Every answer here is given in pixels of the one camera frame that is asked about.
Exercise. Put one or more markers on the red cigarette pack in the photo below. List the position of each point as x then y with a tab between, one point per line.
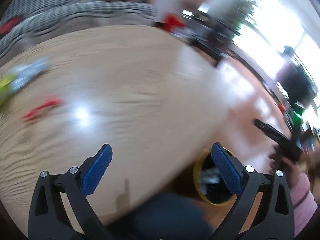
36	112

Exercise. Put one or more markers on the yellow green snack bag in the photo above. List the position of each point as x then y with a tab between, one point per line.
5	90

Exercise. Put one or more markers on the red bag by wall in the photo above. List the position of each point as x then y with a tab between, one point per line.
171	21

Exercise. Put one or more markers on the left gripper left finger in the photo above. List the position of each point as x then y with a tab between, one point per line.
48	218

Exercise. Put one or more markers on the red cloth on sofa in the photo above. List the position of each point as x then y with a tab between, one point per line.
7	26

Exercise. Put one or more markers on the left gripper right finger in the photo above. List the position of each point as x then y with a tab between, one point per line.
263	207

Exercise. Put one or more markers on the person right hand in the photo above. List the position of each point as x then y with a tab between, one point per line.
290	169

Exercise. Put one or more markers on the striped black white sofa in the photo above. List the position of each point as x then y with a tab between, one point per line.
41	16

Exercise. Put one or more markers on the dark clothes on rack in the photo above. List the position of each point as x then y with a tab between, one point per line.
295	80

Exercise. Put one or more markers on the blue grey wrapper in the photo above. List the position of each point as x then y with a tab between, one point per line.
25	73

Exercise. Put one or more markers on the black low table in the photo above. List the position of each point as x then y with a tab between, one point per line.
211	36

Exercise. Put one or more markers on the pink sleeve forearm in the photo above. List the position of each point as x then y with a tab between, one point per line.
304	204

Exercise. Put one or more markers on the yellow rimmed trash bin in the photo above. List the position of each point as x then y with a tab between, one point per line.
208	181

